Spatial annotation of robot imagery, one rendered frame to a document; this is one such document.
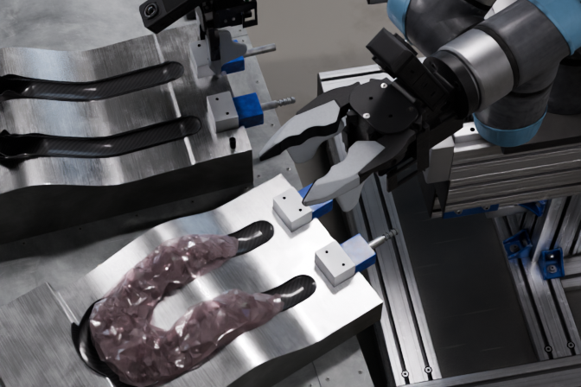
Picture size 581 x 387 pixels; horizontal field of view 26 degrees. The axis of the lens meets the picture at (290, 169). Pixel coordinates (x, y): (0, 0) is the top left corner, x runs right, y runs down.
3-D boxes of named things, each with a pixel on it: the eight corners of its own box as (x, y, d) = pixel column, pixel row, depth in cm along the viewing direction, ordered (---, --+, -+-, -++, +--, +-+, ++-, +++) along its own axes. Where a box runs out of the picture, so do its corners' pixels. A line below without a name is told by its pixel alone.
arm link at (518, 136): (488, 66, 145) (501, 4, 136) (555, 130, 140) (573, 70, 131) (437, 99, 143) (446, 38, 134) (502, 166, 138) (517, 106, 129)
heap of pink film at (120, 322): (226, 225, 183) (224, 196, 176) (295, 316, 175) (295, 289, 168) (68, 314, 175) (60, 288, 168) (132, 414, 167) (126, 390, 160)
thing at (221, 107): (290, 97, 195) (290, 76, 190) (299, 123, 192) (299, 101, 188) (208, 117, 193) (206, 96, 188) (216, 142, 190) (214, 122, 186)
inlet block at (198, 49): (271, 46, 200) (270, 23, 196) (279, 69, 198) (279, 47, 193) (191, 64, 198) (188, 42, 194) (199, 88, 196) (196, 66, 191)
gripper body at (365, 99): (385, 198, 123) (478, 137, 126) (382, 141, 116) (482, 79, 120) (337, 152, 127) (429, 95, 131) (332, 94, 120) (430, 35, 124)
